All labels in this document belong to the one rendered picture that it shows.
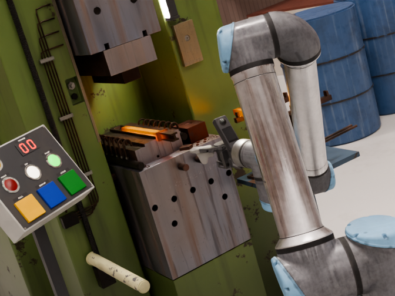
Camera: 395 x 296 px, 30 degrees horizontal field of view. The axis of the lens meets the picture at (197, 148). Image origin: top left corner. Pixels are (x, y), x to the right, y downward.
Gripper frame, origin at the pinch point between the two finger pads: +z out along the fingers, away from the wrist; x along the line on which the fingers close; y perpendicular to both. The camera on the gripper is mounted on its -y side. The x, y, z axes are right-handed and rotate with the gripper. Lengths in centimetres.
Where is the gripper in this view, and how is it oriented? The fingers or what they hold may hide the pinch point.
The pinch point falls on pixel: (207, 141)
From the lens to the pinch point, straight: 249.6
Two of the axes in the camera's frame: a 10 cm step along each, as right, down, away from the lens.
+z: -5.1, -0.9, 8.5
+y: 2.7, 9.3, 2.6
